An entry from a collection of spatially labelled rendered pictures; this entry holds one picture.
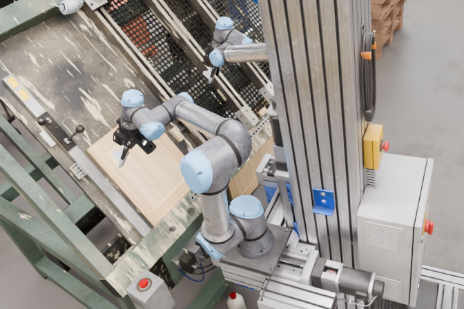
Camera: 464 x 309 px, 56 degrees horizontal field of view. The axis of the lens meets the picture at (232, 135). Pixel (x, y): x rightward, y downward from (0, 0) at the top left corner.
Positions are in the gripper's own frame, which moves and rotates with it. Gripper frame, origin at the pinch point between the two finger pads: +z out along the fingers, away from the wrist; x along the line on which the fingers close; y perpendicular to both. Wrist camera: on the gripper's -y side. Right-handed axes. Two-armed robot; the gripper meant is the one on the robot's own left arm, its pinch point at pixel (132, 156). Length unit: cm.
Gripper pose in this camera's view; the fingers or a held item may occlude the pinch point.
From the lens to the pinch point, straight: 185.6
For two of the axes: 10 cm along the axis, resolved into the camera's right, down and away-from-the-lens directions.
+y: -8.6, -4.8, 1.4
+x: -4.5, 6.1, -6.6
